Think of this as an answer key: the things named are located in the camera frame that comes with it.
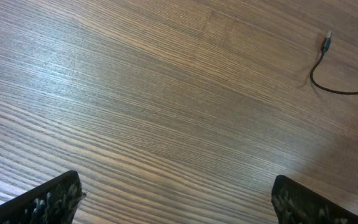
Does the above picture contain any black usb cable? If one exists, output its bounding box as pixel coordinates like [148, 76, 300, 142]
[310, 30, 358, 95]

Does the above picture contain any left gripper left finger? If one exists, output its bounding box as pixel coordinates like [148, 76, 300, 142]
[0, 170, 86, 224]

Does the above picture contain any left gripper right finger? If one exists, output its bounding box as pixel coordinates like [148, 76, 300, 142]
[271, 175, 358, 224]

